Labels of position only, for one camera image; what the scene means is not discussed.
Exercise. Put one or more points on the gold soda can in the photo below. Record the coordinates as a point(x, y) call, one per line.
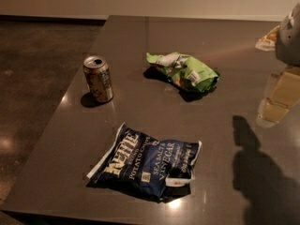
point(98, 78)

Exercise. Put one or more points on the green rice chip bag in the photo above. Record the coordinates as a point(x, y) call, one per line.
point(184, 71)

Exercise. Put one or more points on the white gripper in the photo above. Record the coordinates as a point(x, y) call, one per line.
point(289, 42)

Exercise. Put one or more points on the blue Kettle chip bag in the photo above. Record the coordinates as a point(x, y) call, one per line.
point(147, 165)

